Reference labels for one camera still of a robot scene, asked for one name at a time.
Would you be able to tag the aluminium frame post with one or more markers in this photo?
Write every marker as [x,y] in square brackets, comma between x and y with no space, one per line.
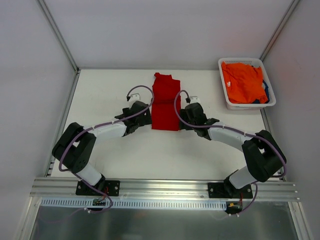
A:
[57,33]
[280,27]

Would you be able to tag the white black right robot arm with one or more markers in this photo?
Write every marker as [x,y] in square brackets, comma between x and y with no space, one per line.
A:
[263,157]

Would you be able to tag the aluminium frame post right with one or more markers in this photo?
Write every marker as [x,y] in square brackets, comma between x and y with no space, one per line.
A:
[280,27]

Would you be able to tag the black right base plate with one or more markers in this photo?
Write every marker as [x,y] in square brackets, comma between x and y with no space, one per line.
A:
[220,190]

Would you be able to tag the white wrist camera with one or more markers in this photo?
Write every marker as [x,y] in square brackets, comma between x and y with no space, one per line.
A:
[133,97]
[194,99]

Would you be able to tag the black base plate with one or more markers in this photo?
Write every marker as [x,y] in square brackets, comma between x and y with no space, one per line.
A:
[220,190]
[109,187]

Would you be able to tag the orange t shirt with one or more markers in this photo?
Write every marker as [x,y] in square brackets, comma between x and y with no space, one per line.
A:
[243,83]

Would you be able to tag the aluminium mounting rail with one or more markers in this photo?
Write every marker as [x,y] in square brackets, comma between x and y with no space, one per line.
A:
[277,191]

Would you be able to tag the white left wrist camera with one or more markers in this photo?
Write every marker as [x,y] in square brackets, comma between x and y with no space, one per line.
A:
[133,97]

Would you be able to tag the blue t shirt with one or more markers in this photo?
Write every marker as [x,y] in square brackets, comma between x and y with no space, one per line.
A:
[266,91]

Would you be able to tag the red polo shirt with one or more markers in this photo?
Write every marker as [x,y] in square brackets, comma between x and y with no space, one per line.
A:
[163,113]

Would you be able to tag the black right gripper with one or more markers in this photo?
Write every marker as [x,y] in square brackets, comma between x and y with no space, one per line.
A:
[184,120]

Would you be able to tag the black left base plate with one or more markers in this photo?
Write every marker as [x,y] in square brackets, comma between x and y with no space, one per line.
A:
[109,187]

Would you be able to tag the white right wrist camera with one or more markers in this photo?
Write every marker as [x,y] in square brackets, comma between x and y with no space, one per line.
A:
[194,99]

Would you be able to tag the white plastic laundry basket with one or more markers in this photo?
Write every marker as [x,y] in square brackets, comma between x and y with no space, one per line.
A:
[256,63]

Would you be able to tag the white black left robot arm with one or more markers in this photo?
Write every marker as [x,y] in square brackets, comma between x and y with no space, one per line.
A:
[74,148]

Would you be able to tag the aluminium frame post left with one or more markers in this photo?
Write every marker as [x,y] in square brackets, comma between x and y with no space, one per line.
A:
[57,33]

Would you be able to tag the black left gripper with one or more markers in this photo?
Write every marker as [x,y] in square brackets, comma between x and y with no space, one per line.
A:
[145,119]

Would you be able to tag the white slotted cable duct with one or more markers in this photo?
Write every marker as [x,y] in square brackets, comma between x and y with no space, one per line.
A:
[213,205]

